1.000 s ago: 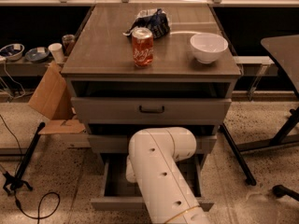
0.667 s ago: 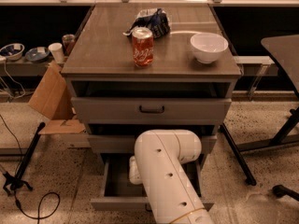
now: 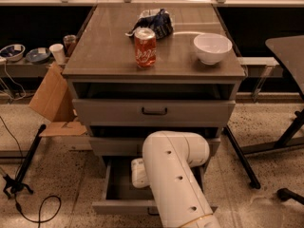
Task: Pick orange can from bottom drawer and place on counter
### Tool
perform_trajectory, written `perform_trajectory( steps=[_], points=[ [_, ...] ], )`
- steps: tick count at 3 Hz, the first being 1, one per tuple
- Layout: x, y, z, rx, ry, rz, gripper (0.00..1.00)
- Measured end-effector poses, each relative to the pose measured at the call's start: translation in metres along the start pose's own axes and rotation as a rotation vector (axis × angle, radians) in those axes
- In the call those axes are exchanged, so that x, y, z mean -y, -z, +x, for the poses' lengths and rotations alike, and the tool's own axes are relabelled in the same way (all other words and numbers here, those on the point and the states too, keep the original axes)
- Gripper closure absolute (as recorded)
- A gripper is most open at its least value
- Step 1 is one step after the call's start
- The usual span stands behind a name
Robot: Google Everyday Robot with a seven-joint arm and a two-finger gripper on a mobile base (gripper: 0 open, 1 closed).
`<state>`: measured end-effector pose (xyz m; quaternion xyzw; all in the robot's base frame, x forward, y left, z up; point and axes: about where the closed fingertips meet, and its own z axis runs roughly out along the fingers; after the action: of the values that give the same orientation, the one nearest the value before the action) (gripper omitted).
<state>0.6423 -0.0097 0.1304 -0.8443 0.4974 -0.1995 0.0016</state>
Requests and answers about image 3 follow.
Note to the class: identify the white bowl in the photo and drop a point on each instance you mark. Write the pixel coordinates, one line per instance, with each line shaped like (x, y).
(212, 48)

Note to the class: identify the blue bowl right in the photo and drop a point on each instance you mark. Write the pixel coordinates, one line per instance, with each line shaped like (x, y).
(38, 55)

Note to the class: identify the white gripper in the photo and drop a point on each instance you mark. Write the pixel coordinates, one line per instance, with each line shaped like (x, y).
(138, 171)

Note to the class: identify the blue bowl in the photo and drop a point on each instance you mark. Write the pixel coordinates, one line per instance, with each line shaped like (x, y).
(13, 53)
(38, 55)

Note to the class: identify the red soda can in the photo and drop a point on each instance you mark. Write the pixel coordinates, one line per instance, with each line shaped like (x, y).
(145, 47)

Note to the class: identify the blue chip bag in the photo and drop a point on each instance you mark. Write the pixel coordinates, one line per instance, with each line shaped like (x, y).
(156, 19)

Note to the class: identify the grey drawer cabinet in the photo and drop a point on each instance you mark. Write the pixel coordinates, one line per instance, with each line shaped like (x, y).
(103, 66)

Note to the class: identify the grey low shelf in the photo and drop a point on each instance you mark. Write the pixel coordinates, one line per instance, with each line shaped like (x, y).
(24, 69)

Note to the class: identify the black caster foot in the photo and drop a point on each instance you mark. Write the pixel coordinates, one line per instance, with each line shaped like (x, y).
(285, 194)

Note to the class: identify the black table with legs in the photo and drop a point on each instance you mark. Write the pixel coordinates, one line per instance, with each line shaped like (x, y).
(289, 52)

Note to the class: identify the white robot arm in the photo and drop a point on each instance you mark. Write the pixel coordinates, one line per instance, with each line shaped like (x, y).
(166, 165)

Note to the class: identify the middle grey drawer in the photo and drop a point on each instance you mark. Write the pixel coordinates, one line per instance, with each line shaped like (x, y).
(117, 146)

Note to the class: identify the cardboard box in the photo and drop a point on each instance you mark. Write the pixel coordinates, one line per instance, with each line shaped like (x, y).
(53, 101)

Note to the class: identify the top grey drawer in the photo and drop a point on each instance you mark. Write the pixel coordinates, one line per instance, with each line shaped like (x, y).
(167, 113)

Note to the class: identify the blue bowl left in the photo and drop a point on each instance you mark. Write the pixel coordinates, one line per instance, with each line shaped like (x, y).
(13, 53)

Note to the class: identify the black tripod stand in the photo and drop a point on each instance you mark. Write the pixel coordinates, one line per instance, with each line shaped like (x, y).
(13, 186)

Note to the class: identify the white paper cup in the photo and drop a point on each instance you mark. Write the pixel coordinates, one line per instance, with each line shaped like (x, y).
(58, 53)

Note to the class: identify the brown glass jar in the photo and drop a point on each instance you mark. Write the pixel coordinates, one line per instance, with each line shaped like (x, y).
(70, 41)

